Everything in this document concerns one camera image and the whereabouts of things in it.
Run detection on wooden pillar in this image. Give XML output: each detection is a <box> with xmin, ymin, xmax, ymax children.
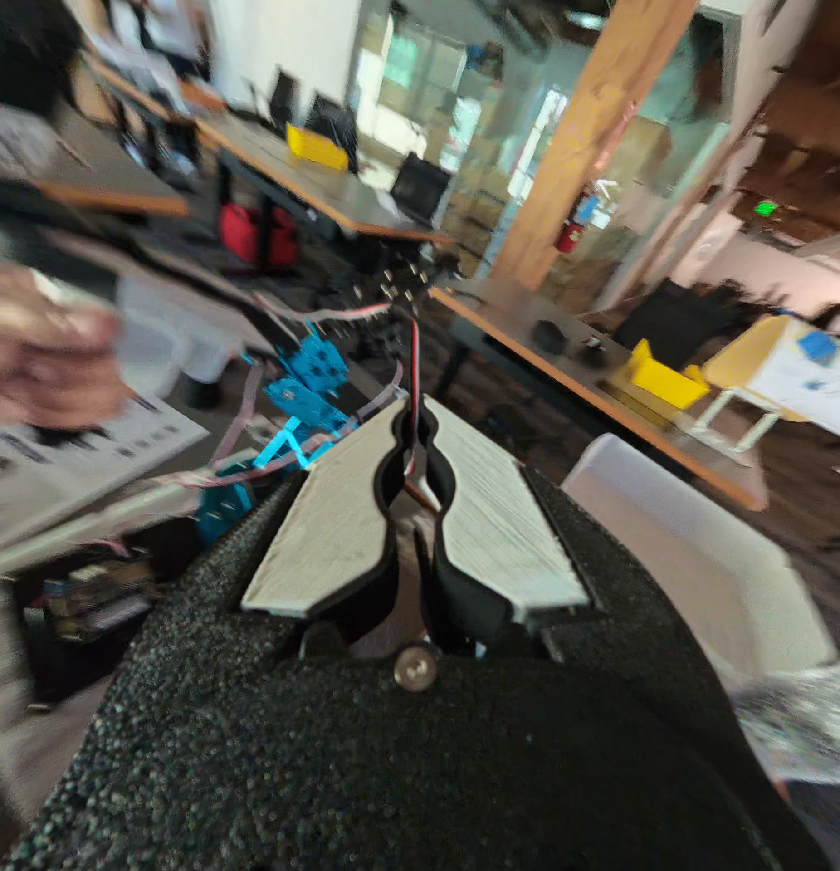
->
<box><xmin>491</xmin><ymin>0</ymin><xmax>698</xmax><ymax>290</ymax></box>

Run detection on red white black servo cable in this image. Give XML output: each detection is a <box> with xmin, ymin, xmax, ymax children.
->
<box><xmin>393</xmin><ymin>313</ymin><xmax>435</xmax><ymax>504</ymax></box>

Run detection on person's left hand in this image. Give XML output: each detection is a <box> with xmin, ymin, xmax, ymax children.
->
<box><xmin>0</xmin><ymin>262</ymin><xmax>132</xmax><ymax>431</ymax></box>

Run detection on wood edged office desk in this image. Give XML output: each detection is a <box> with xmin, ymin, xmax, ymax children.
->
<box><xmin>192</xmin><ymin>112</ymin><xmax>455</xmax><ymax>273</ymax></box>
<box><xmin>430</xmin><ymin>279</ymin><xmax>768</xmax><ymax>511</ymax></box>
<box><xmin>0</xmin><ymin>102</ymin><xmax>191</xmax><ymax>217</ymax></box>

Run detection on white yellow cart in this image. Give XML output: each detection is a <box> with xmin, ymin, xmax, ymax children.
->
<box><xmin>692</xmin><ymin>316</ymin><xmax>840</xmax><ymax>455</ymax></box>

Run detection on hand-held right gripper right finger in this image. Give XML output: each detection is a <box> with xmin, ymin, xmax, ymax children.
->
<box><xmin>420</xmin><ymin>395</ymin><xmax>591</xmax><ymax>641</ymax></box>

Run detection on open instruction booklet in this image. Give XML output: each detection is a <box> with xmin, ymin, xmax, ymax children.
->
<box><xmin>0</xmin><ymin>395</ymin><xmax>210</xmax><ymax>538</ymax></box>

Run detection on yellow storage bin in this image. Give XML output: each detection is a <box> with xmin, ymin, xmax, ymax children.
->
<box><xmin>610</xmin><ymin>339</ymin><xmax>711</xmax><ymax>411</ymax></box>
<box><xmin>286</xmin><ymin>122</ymin><xmax>349</xmax><ymax>171</ymax></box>

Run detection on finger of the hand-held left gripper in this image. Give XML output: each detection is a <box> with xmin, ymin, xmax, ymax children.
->
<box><xmin>161</xmin><ymin>262</ymin><xmax>302</xmax><ymax>356</ymax></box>

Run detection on red fire extinguisher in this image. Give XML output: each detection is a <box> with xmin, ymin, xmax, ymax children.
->
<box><xmin>556</xmin><ymin>187</ymin><xmax>596</xmax><ymax>254</ymax></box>

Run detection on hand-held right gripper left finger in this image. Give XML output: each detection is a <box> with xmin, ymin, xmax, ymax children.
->
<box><xmin>242</xmin><ymin>396</ymin><xmax>410</xmax><ymax>620</ymax></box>

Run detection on red bag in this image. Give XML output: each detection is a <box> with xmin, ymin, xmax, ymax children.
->
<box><xmin>219</xmin><ymin>204</ymin><xmax>300</xmax><ymax>268</ymax></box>

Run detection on black office chair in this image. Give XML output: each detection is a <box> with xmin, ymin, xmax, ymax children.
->
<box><xmin>391</xmin><ymin>153</ymin><xmax>453</xmax><ymax>223</ymax></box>

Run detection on orange white cardboard box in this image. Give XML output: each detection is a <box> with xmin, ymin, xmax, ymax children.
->
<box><xmin>563</xmin><ymin>432</ymin><xmax>839</xmax><ymax>681</ymax></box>

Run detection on blue toy robot arm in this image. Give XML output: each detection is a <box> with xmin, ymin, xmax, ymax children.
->
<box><xmin>195</xmin><ymin>255</ymin><xmax>462</xmax><ymax>545</ymax></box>

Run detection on control circuit board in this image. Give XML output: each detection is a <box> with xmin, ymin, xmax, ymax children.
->
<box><xmin>25</xmin><ymin>558</ymin><xmax>156</xmax><ymax>642</ymax></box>

